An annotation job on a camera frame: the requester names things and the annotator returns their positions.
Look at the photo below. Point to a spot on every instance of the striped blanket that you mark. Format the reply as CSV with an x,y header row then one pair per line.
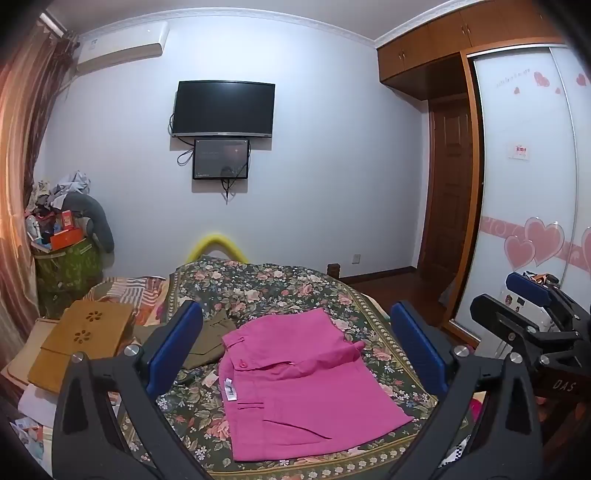
x,y
134,290

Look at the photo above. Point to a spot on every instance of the pile of clothes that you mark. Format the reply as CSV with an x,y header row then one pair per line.
x,y
69,184

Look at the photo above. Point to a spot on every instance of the black wall television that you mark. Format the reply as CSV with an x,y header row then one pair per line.
x,y
221,108

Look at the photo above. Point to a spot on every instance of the white air conditioner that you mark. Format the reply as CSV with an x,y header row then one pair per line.
x,y
120,46

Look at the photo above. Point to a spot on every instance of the orange box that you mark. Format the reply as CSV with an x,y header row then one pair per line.
x,y
67,240

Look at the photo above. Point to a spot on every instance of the heart print wardrobe doors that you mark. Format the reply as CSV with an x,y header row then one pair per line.
x,y
521,184

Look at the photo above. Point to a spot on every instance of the beige boards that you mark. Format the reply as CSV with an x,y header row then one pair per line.
x,y
23,355

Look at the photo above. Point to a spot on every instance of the small brown stool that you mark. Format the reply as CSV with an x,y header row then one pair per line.
x,y
333,270

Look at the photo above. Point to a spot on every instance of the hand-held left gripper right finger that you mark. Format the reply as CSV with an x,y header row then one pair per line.
x,y
418,341

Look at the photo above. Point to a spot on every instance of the floral blanket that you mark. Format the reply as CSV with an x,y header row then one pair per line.
x,y
286,286

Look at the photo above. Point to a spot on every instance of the olive green pants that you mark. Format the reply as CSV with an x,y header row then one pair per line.
x,y
207,341

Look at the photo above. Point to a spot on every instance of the small black monitor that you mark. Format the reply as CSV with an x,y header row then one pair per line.
x,y
221,159

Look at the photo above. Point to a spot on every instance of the green storage bin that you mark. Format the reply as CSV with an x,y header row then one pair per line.
x,y
69,272

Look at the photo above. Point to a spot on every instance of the brown striped curtain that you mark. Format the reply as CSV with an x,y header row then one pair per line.
x,y
23,184

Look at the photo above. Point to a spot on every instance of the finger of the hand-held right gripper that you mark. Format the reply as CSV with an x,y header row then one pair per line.
x,y
528,285
501,318

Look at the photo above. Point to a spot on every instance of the pink pants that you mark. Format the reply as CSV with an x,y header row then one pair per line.
x,y
314,392

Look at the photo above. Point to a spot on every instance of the wooden overhead cabinets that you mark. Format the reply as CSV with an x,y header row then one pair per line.
x,y
415,55

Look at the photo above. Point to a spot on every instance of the wooden door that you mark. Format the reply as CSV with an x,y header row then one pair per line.
x,y
450,184

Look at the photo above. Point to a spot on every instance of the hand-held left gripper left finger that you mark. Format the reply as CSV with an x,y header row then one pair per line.
x,y
178,341

